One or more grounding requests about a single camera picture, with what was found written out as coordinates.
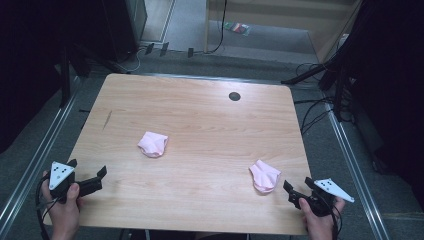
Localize pink sock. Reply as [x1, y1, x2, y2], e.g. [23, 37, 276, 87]
[248, 159, 282, 195]
[137, 131, 169, 159]

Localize light wooden partition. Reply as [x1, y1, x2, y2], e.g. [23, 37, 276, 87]
[203, 0, 363, 64]

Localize white floor cable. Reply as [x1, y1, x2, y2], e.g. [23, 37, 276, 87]
[114, 46, 148, 74]

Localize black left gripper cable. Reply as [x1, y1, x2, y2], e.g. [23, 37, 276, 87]
[34, 175, 62, 240]

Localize black floor cables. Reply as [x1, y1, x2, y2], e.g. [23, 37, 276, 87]
[293, 61, 338, 136]

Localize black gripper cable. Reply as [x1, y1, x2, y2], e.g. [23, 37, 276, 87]
[318, 196, 344, 240]
[34, 175, 62, 240]

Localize metal floor rail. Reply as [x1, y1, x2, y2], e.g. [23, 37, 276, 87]
[323, 102, 391, 240]
[0, 75, 82, 231]

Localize black tripod stand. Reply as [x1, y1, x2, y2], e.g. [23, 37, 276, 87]
[280, 49, 356, 123]

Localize person's right hand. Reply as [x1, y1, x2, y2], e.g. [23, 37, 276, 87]
[298, 196, 346, 240]

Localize black metal stand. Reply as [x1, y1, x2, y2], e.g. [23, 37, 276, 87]
[59, 46, 92, 108]

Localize dark cabinet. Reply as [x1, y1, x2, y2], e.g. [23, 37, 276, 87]
[101, 0, 148, 62]

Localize colourful packet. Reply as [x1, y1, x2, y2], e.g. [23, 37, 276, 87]
[223, 21, 251, 37]

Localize black hanging cable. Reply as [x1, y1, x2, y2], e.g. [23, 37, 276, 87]
[203, 0, 229, 55]

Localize person's left hand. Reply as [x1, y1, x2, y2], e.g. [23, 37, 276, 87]
[41, 171, 84, 240]

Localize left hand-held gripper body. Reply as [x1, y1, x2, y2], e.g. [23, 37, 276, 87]
[48, 161, 81, 205]

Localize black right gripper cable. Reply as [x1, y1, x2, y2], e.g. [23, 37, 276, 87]
[318, 196, 344, 240]

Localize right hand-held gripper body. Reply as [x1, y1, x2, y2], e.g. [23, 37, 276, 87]
[293, 178, 356, 218]

